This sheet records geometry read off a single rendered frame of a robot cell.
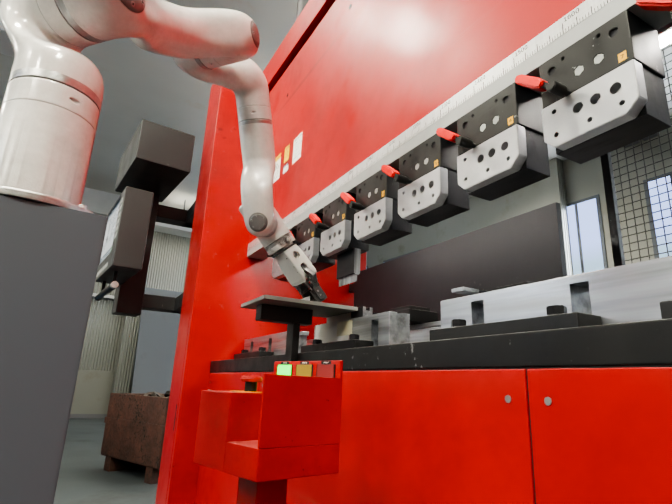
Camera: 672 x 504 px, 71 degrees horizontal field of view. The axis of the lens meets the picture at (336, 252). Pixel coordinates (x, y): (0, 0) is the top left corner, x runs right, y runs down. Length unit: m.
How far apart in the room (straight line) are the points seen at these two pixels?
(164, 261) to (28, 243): 10.52
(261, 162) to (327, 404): 0.68
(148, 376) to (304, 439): 9.59
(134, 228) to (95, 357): 8.61
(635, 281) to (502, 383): 0.22
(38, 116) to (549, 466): 0.78
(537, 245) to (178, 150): 1.66
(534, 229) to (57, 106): 1.26
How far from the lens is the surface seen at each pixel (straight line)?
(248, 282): 2.13
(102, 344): 10.75
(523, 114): 0.93
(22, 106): 0.78
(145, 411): 4.44
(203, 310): 2.06
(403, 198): 1.11
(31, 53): 0.82
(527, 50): 0.97
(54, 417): 0.66
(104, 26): 0.86
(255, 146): 1.26
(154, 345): 10.48
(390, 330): 1.10
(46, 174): 0.73
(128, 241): 2.19
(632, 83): 0.80
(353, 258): 1.32
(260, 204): 1.18
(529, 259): 1.53
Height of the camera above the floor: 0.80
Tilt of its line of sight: 16 degrees up
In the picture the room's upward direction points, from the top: 3 degrees clockwise
